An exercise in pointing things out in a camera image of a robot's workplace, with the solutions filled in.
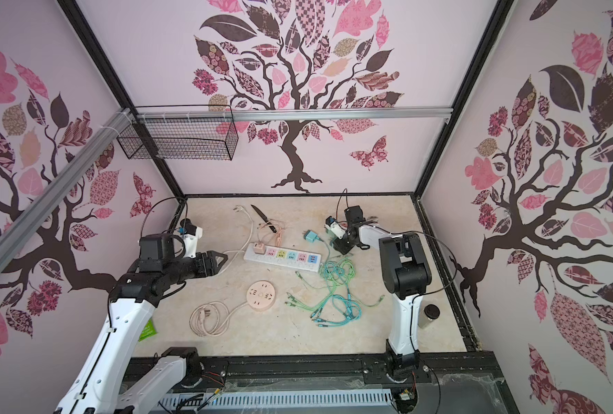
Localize pink charger plug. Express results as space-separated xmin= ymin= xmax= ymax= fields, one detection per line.
xmin=253 ymin=243 xmax=267 ymax=255

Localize teal charger plug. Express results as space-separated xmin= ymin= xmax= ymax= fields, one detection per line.
xmin=304 ymin=230 xmax=321 ymax=243

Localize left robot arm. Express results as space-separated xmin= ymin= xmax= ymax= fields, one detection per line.
xmin=55 ymin=233 xmax=228 ymax=413

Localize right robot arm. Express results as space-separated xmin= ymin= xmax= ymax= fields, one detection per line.
xmin=325 ymin=205 xmax=432 ymax=370

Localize round pink power strip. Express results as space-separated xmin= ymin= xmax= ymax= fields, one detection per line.
xmin=246 ymin=280 xmax=277 ymax=312

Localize white multicolour power strip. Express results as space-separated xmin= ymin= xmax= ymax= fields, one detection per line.
xmin=244 ymin=245 xmax=322 ymax=273

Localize black cap spice bottle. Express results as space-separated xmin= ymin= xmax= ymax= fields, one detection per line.
xmin=180 ymin=218 xmax=197 ymax=236

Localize black knife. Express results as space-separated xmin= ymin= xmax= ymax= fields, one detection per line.
xmin=251 ymin=205 xmax=278 ymax=234

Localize green packet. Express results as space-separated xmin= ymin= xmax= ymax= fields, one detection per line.
xmin=139 ymin=318 xmax=158 ymax=342

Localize black lid jar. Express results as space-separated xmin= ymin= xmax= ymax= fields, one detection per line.
xmin=418 ymin=304 xmax=441 ymax=329

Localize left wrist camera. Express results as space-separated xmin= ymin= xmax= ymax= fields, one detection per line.
xmin=182 ymin=226 xmax=203 ymax=258

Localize green teal cable tangle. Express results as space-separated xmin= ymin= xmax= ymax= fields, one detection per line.
xmin=284 ymin=242 xmax=385 ymax=331

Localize wire mesh basket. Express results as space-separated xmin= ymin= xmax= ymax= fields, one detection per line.
xmin=117 ymin=103 xmax=239 ymax=161

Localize white vented cable duct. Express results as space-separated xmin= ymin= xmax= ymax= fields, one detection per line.
xmin=151 ymin=389 xmax=395 ymax=413

